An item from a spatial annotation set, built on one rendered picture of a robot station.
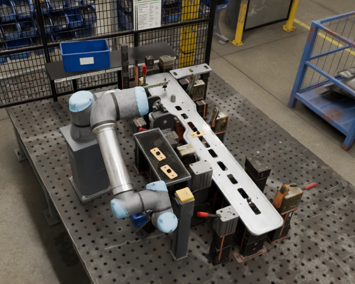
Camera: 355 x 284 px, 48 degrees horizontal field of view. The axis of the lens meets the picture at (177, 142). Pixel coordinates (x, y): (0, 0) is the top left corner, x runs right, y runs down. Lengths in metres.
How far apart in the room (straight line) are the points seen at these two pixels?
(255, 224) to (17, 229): 1.89
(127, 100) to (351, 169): 2.68
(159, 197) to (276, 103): 3.02
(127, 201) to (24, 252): 1.67
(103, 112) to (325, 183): 1.54
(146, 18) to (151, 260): 1.67
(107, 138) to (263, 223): 0.82
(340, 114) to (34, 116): 2.80
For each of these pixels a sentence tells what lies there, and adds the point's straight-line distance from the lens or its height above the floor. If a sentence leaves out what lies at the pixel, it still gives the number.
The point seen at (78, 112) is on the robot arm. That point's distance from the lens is 1.97.
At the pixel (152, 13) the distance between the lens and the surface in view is 2.95.
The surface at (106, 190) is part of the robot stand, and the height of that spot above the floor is 0.72.
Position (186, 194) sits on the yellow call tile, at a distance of 1.73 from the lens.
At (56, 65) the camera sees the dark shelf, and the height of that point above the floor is 1.03.
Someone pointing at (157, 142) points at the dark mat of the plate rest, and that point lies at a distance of 1.96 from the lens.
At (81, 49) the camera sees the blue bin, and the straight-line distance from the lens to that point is 2.86.
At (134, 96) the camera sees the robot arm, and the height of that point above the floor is 1.55.
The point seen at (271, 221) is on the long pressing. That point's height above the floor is 1.00.
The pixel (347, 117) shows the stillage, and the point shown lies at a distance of 4.20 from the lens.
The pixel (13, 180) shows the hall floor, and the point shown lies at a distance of 3.54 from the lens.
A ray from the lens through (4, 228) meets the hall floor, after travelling 3.23.
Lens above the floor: 2.47
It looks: 42 degrees down
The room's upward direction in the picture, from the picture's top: 4 degrees clockwise
